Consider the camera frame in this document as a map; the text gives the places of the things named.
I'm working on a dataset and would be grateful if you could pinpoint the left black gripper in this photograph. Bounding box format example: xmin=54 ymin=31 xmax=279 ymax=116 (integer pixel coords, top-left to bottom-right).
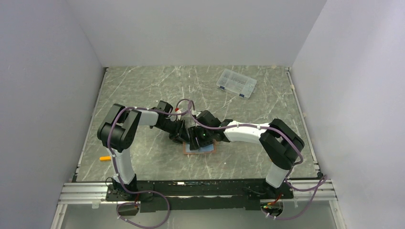
xmin=158 ymin=118 xmax=190 ymax=146

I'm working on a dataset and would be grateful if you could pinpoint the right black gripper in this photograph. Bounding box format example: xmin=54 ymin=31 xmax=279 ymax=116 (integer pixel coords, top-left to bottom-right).
xmin=188 ymin=125 xmax=213 ymax=151

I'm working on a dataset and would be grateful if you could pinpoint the brown leather card holder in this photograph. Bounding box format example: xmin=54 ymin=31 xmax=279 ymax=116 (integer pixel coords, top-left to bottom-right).
xmin=182 ymin=141 xmax=218 ymax=155

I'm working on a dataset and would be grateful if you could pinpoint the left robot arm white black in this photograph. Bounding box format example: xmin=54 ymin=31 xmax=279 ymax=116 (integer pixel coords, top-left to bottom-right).
xmin=97 ymin=101 xmax=190 ymax=200

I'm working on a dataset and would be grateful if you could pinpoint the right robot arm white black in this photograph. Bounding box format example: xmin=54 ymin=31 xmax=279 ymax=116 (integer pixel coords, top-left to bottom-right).
xmin=187 ymin=111 xmax=305 ymax=198

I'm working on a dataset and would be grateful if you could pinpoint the clear plastic organizer box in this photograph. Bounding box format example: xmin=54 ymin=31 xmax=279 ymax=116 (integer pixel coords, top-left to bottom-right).
xmin=216 ymin=69 xmax=257 ymax=99

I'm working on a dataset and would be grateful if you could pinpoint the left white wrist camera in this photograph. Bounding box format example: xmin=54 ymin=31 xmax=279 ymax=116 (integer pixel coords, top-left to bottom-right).
xmin=175 ymin=107 xmax=183 ymax=121

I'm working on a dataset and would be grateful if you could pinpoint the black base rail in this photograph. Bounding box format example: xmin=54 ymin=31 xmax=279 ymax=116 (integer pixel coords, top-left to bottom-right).
xmin=106 ymin=178 xmax=294 ymax=213

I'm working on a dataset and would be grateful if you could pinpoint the yellow handled screwdriver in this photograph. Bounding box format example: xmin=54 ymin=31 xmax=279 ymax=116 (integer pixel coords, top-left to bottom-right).
xmin=99 ymin=156 xmax=111 ymax=162

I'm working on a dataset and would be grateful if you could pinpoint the aluminium frame rail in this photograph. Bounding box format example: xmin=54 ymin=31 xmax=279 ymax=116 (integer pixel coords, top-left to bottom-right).
xmin=51 ymin=179 xmax=337 ymax=229

